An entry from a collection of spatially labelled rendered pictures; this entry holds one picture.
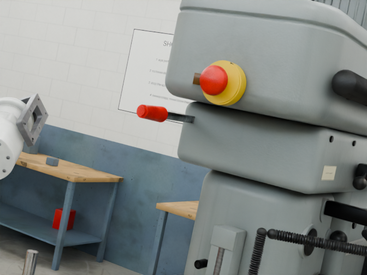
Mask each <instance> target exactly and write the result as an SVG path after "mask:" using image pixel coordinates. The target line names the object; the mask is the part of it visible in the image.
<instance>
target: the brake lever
mask: <svg viewBox="0 0 367 275"><path fill-rule="evenodd" d="M137 115H138V117H140V118H143V119H148V120H151V121H156V122H164V121H165V120H167V119H168V120H172V121H179V122H186V123H192V124H194V119H195V116H190V115H184V114H180V113H174V112H169V111H167V109H166V108H165V107H163V106H154V105H144V104H141V105H139V106H138V108H137Z"/></svg>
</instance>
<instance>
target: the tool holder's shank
mask: <svg viewBox="0 0 367 275"><path fill-rule="evenodd" d="M38 253H39V252H38V251H36V250H31V249H30V250H27V253H26V258H25V264H24V268H23V273H22V275H34V273H35V267H36V264H37V258H38Z"/></svg>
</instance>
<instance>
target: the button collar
mask: <svg viewBox="0 0 367 275"><path fill-rule="evenodd" d="M211 65H218V66H220V67H222V68H223V69H224V70H225V71H226V73H227V75H228V83H227V87H226V88H225V90H224V91H223V92H222V93H220V94H219V95H208V94H206V93H204V92H203V94H204V96H205V97H206V99H207V100H208V101H210V102H211V103H214V104H217V105H222V106H228V105H232V104H234V103H236V102H237V101H238V100H239V99H240V98H241V97H242V95H243V94H244V91H245V88H246V76H245V73H244V71H243V70H242V69H241V68H240V67H239V66H238V65H237V64H235V63H232V62H229V61H217V62H214V63H213V64H211Z"/></svg>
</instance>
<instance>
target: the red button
mask: <svg viewBox="0 0 367 275"><path fill-rule="evenodd" d="M199 83H200V87H201V89H202V90H203V92H204V93H206V94H208V95H219V94H220V93H222V92H223V91H224V90H225V88H226V87H227V83H228V75H227V73H226V71H225V70H224V69H223V68H222V67H220V66H218V65H211V66H208V67H207V68H205V69H204V70H203V72H202V73H201V75H200V79H199Z"/></svg>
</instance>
